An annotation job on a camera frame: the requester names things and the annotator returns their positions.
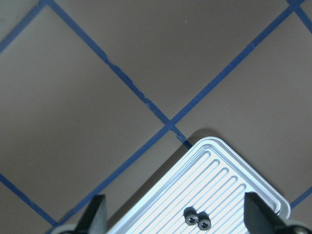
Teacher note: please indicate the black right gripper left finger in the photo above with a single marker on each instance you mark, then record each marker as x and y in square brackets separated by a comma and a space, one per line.
[94, 219]

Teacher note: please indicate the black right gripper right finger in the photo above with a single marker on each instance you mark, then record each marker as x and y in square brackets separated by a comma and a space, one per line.
[259, 218]

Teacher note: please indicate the small black bearing gear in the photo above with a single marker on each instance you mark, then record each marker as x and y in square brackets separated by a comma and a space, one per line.
[190, 216]

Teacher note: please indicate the silver ribbed metal tray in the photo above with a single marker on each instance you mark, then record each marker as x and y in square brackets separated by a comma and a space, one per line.
[212, 178]

